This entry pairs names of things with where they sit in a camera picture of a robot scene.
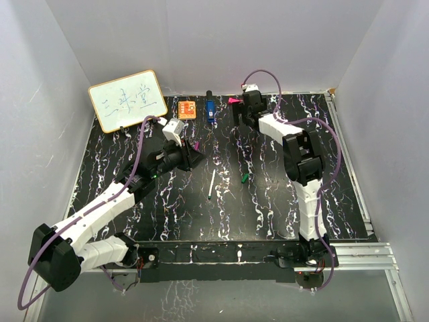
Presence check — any blue black marker tool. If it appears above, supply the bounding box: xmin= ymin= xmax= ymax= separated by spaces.
xmin=206 ymin=91 xmax=215 ymax=123

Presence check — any green pen cap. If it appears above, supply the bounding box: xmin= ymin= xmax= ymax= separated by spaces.
xmin=241 ymin=173 xmax=249 ymax=184

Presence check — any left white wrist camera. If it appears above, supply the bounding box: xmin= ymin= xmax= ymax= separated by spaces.
xmin=162 ymin=118 xmax=184 ymax=146

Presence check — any orange card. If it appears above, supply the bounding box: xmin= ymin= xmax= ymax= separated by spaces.
xmin=178 ymin=101 xmax=196 ymax=120

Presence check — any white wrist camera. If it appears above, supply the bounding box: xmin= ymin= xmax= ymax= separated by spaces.
xmin=162 ymin=118 xmax=184 ymax=146
xmin=241 ymin=84 xmax=259 ymax=93

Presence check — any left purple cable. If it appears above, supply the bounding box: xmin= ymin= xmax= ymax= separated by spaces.
xmin=16 ymin=115 xmax=168 ymax=311

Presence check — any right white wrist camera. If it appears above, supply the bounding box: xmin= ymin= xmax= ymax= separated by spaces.
xmin=241 ymin=84 xmax=259 ymax=93

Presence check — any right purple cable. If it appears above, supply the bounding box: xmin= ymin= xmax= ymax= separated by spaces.
xmin=241 ymin=69 xmax=343 ymax=292

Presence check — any purple cable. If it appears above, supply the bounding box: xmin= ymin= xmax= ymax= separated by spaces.
xmin=241 ymin=69 xmax=343 ymax=292
xmin=16 ymin=115 xmax=168 ymax=311

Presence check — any small whiteboard wooden frame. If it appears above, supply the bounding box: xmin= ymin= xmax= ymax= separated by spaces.
xmin=88 ymin=70 xmax=168 ymax=133

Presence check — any pink plastic tool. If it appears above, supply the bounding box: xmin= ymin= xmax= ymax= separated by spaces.
xmin=228 ymin=97 xmax=243 ymax=104

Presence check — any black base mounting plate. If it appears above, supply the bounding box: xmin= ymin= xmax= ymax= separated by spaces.
xmin=100 ymin=240 xmax=339 ymax=284

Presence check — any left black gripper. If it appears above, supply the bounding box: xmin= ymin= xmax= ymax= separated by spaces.
xmin=152 ymin=136 xmax=206 ymax=179

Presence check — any white pen green end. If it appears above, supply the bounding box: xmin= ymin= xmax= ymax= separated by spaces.
xmin=207 ymin=169 xmax=216 ymax=200

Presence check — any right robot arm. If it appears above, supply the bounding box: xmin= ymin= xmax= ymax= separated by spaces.
xmin=229 ymin=90 xmax=334 ymax=266

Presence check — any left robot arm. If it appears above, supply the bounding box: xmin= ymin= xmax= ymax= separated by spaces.
xmin=28 ymin=140 xmax=205 ymax=292

